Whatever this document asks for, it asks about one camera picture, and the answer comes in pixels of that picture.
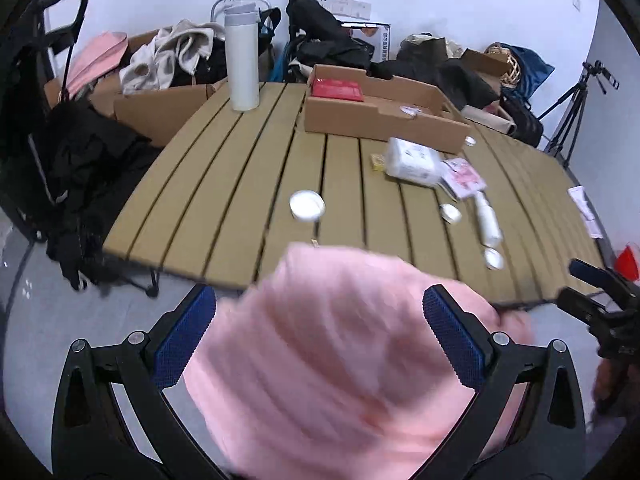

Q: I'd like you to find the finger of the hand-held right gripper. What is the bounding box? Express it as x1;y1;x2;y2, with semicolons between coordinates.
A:
556;287;618;328
569;258;640;307

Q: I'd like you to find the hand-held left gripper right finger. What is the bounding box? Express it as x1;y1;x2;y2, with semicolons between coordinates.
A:
422;284;587;480

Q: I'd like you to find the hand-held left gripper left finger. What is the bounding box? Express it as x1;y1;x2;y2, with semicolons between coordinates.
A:
51;284;236;480

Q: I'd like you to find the pink towel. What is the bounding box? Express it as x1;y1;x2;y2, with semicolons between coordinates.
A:
181;241;536;480

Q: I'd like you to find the person's right hand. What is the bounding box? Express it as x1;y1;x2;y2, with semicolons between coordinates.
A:
591;359;632;417

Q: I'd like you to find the red plastic object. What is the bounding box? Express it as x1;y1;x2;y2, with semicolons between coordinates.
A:
614;241;640;284

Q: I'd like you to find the white paper sheet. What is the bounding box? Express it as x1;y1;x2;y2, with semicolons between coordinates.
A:
567;185;605;239

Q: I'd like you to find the small white bottle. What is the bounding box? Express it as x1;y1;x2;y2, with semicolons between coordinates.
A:
474;192;504;248

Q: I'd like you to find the pink printed packet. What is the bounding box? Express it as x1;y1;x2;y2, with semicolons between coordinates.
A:
438;157;488;201

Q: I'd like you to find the black clothing pile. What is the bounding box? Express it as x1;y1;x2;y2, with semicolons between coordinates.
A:
30;102;163;286

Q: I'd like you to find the black bag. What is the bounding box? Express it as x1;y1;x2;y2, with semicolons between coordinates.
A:
500;92;545;148

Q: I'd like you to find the round white jar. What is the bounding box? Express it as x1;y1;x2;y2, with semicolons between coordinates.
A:
288;190;326;222

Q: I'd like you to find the white tissue pack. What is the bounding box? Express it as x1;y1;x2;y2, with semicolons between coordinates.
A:
384;137;445;185

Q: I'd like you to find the beige paper roll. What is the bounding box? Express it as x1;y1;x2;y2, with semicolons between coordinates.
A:
461;105;517;136

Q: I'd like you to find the blue bag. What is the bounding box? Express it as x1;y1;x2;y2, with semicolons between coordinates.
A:
505;45;556;92

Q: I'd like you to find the large cardboard box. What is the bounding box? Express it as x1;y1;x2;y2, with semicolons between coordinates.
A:
45;30;228;149

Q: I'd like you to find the wicker basket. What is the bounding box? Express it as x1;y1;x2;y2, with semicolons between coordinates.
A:
485;43;525;89

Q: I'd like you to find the flat cardboard box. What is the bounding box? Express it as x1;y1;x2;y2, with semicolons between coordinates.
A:
302;64;472;155

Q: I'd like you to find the small cardboard box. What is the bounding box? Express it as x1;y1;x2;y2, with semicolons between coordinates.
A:
460;48;512;78

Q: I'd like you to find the dark clothing heap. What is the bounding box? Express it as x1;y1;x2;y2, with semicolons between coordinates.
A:
372;33;501;111

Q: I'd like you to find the black folding cart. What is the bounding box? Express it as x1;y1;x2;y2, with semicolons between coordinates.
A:
2;0;161;298

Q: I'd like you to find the red box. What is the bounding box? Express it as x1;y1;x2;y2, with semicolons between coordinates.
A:
311;78;365;104

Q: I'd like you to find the beige hoodie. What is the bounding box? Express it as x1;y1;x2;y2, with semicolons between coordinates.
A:
119;19;227;96

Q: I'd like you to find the white thermos bottle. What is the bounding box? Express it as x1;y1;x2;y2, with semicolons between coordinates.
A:
223;3;261;112

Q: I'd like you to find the pink cloth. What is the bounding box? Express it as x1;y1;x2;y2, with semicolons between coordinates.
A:
66;31;129;98

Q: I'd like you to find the printed white carton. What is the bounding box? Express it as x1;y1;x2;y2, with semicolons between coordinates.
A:
341;21;391;62

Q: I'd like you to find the black backpack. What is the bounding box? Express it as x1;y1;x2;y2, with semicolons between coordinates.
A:
286;0;375;68

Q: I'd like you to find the black camera tripod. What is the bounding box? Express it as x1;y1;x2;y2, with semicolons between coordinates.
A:
537;60;621;168

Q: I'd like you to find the metal chair frame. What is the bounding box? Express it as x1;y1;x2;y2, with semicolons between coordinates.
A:
210;0;273;26

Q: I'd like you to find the white wall socket strip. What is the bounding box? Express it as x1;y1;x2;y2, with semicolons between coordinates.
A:
317;0;372;17

